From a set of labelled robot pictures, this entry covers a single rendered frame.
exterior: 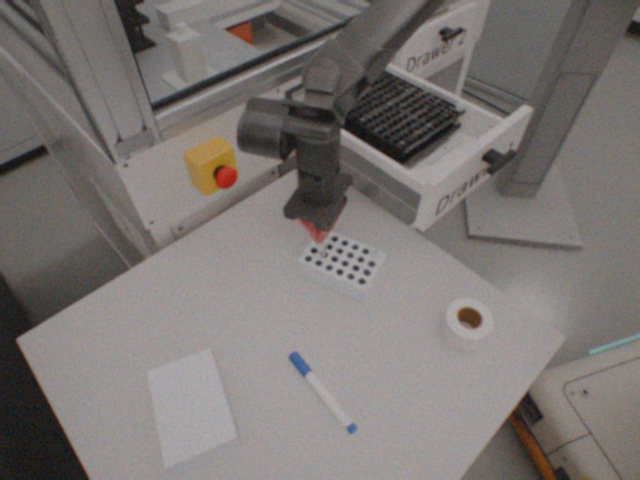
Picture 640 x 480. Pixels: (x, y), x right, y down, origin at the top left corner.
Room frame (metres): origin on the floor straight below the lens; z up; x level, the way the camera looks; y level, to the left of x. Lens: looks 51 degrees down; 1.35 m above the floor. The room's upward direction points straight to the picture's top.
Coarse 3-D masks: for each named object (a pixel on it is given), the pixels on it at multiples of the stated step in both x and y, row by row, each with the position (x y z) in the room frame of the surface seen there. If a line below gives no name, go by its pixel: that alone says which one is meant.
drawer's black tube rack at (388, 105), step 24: (384, 72) 0.83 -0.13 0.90; (384, 96) 0.74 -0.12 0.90; (408, 96) 0.74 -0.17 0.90; (432, 96) 0.74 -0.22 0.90; (360, 120) 0.66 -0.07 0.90; (384, 120) 0.66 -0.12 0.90; (408, 120) 0.66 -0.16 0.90; (432, 120) 0.66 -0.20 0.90; (384, 144) 0.63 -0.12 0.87; (432, 144) 0.63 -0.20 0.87
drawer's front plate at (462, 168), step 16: (528, 112) 0.64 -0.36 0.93; (496, 128) 0.59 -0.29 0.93; (512, 128) 0.61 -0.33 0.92; (480, 144) 0.55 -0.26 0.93; (496, 144) 0.58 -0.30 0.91; (512, 144) 0.64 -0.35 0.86; (464, 160) 0.51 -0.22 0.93; (480, 160) 0.55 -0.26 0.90; (432, 176) 0.48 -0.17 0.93; (448, 176) 0.48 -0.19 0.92; (464, 176) 0.52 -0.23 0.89; (480, 176) 0.57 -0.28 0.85; (432, 192) 0.46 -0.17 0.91; (448, 192) 0.49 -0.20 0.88; (464, 192) 0.54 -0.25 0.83; (432, 208) 0.47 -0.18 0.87; (448, 208) 0.51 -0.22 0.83; (416, 224) 0.47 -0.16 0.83
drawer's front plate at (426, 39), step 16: (448, 16) 1.03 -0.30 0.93; (464, 16) 1.07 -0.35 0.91; (416, 32) 0.94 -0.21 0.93; (432, 32) 0.98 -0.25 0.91; (464, 32) 1.08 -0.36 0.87; (416, 48) 0.95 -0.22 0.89; (432, 48) 0.99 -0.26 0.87; (448, 48) 1.04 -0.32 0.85; (400, 64) 0.91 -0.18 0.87; (416, 64) 0.95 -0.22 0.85; (432, 64) 1.00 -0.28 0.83
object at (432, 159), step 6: (456, 138) 0.67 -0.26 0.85; (462, 138) 0.67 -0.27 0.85; (450, 144) 0.66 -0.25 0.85; (456, 144) 0.66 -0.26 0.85; (438, 150) 0.64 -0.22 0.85; (444, 150) 0.64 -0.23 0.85; (450, 150) 0.65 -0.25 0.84; (432, 156) 0.62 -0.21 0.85; (438, 156) 0.62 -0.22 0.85; (426, 162) 0.61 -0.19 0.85; (432, 162) 0.61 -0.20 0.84
